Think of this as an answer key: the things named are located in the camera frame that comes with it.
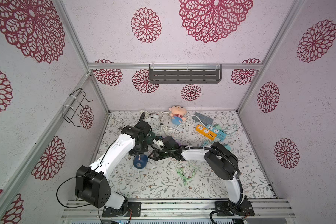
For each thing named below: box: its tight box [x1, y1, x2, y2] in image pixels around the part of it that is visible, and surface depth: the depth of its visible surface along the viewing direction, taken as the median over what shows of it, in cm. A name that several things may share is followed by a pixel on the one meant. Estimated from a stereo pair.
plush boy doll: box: [168, 105, 187, 126], surface depth 112 cm
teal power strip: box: [206, 124, 227, 141], surface depth 106 cm
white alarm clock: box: [149, 113, 161, 125], surface depth 104 cm
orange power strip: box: [195, 124, 217, 141], surface depth 106 cm
